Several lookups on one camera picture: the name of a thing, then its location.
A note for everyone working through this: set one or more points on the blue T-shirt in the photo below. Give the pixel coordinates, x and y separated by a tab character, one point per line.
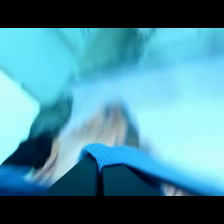
140	158

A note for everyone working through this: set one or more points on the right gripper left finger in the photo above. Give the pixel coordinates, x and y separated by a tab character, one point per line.
81	178

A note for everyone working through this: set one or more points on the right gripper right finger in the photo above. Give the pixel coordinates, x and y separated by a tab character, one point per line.
123	181

